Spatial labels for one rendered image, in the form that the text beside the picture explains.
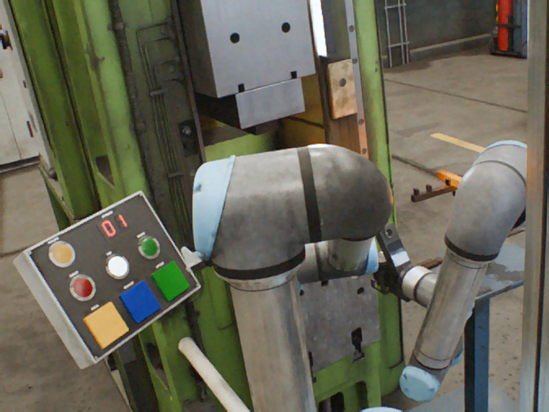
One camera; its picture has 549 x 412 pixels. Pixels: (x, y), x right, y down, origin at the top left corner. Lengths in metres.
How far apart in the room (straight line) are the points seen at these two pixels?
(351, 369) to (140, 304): 0.88
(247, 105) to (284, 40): 0.20
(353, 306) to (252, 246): 1.24
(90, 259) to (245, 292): 0.69
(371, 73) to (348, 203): 1.33
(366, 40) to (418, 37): 7.29
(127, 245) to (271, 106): 0.53
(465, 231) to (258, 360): 0.42
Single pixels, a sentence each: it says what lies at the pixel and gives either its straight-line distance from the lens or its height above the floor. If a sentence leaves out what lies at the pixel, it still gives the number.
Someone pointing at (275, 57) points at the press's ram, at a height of 1.43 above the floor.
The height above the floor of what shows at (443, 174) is 0.97.
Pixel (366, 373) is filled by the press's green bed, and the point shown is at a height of 0.36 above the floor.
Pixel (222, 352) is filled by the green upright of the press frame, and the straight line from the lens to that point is 1.98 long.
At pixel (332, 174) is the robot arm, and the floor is 1.44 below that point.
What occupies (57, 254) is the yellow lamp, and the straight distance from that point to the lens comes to 1.34.
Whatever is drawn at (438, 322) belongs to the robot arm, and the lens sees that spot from 1.12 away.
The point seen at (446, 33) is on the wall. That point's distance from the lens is 9.55.
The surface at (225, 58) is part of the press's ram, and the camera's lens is 1.54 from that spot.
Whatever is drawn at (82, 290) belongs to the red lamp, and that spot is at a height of 1.09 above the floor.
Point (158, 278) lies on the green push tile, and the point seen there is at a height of 1.03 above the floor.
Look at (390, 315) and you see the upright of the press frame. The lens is 2.33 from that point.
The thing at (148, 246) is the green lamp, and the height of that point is 1.09.
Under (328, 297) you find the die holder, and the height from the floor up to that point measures 0.71.
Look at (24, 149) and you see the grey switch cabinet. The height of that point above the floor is 0.21.
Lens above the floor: 1.67
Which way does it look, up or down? 22 degrees down
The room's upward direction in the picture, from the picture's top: 9 degrees counter-clockwise
